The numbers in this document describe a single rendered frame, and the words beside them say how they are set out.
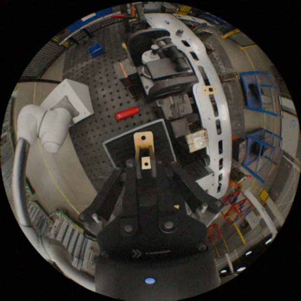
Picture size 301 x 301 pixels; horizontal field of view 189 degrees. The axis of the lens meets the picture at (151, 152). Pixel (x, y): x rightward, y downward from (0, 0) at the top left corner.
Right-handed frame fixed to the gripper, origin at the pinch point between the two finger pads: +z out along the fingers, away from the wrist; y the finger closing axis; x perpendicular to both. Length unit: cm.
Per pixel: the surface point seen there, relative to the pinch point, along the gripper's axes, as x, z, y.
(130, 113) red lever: 8.4, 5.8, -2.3
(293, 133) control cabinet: 34, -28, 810
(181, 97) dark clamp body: 12.3, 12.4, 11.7
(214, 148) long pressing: -8.3, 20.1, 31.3
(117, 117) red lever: 8.0, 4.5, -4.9
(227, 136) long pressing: -2.7, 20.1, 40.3
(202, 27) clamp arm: 61, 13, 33
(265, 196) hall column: -371, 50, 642
